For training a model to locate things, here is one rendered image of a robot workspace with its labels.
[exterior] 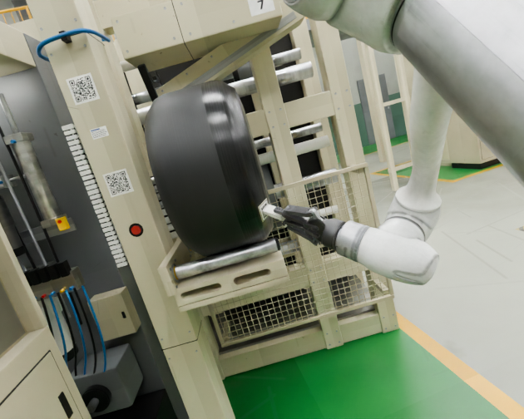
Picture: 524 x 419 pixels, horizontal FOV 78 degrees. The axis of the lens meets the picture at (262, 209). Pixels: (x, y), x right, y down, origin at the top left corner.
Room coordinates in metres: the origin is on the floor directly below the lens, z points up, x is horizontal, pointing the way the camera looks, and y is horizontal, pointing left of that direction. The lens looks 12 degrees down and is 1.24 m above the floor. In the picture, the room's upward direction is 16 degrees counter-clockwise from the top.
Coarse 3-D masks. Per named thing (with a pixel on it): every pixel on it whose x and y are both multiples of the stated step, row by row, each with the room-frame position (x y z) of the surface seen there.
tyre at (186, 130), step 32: (160, 96) 1.03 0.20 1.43; (192, 96) 0.96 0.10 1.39; (224, 96) 0.94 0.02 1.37; (160, 128) 0.90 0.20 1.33; (192, 128) 0.88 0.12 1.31; (224, 128) 0.87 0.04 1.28; (160, 160) 0.87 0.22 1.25; (192, 160) 0.85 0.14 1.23; (224, 160) 0.85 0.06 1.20; (256, 160) 0.89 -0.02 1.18; (160, 192) 0.88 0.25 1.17; (192, 192) 0.85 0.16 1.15; (224, 192) 0.85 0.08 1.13; (256, 192) 0.87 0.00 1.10; (192, 224) 0.87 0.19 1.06; (224, 224) 0.88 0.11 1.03; (256, 224) 0.91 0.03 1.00
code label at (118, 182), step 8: (104, 176) 1.04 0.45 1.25; (112, 176) 1.04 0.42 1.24; (120, 176) 1.04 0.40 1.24; (128, 176) 1.04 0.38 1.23; (112, 184) 1.04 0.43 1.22; (120, 184) 1.04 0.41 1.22; (128, 184) 1.04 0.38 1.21; (112, 192) 1.04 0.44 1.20; (120, 192) 1.04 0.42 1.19; (128, 192) 1.04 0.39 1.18
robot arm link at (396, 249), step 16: (384, 224) 0.71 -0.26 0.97; (400, 224) 0.69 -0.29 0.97; (416, 224) 0.70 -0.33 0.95; (368, 240) 0.68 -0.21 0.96; (384, 240) 0.66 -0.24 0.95; (400, 240) 0.65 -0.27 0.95; (416, 240) 0.65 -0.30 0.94; (368, 256) 0.66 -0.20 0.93; (384, 256) 0.64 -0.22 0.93; (400, 256) 0.62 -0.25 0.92; (416, 256) 0.61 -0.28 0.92; (432, 256) 0.61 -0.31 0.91; (384, 272) 0.64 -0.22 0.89; (400, 272) 0.62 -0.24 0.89; (416, 272) 0.60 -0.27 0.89; (432, 272) 0.61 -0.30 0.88
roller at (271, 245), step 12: (264, 240) 0.99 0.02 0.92; (276, 240) 0.97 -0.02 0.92; (228, 252) 0.98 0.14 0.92; (240, 252) 0.97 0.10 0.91; (252, 252) 0.97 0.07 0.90; (264, 252) 0.97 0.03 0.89; (180, 264) 0.99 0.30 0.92; (192, 264) 0.97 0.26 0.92; (204, 264) 0.97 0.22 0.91; (216, 264) 0.96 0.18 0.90; (228, 264) 0.97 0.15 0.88; (180, 276) 0.97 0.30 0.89
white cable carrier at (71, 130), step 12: (72, 132) 1.05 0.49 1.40; (72, 144) 1.05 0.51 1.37; (84, 156) 1.05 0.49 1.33; (84, 168) 1.05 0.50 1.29; (96, 192) 1.05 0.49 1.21; (108, 216) 1.07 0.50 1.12; (108, 228) 1.05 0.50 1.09; (108, 240) 1.05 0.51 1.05; (120, 252) 1.05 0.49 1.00; (120, 264) 1.05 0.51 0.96
